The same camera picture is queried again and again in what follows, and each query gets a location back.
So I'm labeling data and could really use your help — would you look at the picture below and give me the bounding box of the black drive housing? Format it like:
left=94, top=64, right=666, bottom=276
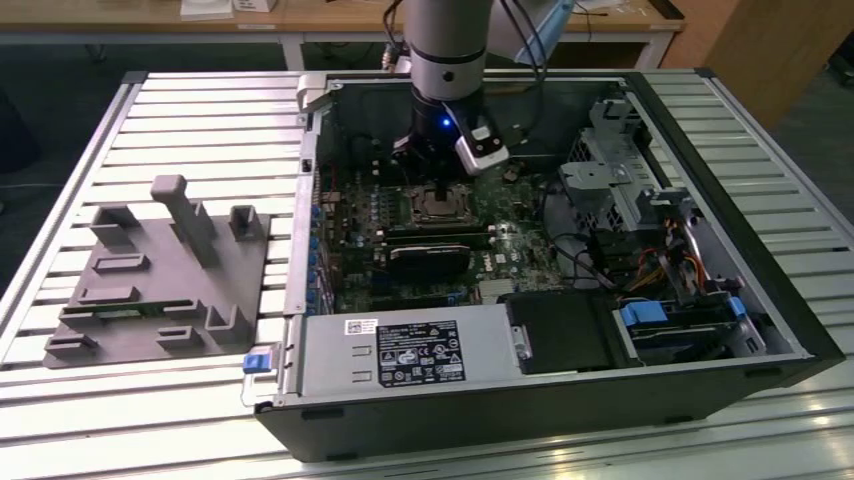
left=503, top=292, right=626, bottom=376

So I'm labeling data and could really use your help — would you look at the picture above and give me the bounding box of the black open PC case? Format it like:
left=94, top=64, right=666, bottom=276
left=253, top=67, right=846, bottom=464

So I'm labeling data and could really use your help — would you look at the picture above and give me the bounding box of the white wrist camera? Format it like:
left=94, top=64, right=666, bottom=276
left=453, top=117, right=513, bottom=177

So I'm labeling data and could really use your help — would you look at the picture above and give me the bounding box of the green motherboard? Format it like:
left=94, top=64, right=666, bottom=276
left=317, top=158, right=589, bottom=314

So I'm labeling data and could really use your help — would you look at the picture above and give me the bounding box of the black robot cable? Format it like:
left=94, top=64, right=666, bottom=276
left=497, top=0, right=553, bottom=147

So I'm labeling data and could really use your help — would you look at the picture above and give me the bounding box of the wooden desk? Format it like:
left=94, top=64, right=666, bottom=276
left=0, top=0, right=689, bottom=71

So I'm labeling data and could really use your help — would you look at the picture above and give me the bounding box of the green RAM stick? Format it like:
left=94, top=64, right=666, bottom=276
left=84, top=305, right=166, bottom=317

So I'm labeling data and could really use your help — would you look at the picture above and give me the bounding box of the metal socket cover frame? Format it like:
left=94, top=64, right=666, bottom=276
left=409, top=185, right=478, bottom=222

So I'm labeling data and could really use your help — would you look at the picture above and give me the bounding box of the wooden cabinet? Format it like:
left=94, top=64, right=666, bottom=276
left=660, top=0, right=854, bottom=132

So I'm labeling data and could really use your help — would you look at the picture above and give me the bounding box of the black RAM stick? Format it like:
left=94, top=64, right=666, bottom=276
left=385, top=233, right=490, bottom=249
left=383, top=224, right=487, bottom=237

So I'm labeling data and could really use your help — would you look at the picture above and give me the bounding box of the grey metal disk cage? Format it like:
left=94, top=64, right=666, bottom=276
left=557, top=98, right=702, bottom=236

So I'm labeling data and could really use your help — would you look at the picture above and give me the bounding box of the black graphics card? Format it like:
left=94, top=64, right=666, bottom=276
left=386, top=243, right=475, bottom=281

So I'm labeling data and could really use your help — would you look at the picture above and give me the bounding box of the silver power supply with label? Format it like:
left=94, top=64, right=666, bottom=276
left=293, top=304, right=529, bottom=396

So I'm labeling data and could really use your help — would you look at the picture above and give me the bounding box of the orange yellow wire bundle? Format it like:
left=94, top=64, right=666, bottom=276
left=626, top=244, right=710, bottom=296

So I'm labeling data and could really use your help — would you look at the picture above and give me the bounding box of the blue disk carrier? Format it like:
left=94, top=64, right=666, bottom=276
left=617, top=298, right=669, bottom=331

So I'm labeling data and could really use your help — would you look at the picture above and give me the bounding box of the grey parts rack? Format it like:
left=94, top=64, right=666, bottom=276
left=40, top=174, right=275, bottom=370

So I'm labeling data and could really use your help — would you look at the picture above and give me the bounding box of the CPU socket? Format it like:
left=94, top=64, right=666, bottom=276
left=406, top=183, right=482, bottom=225

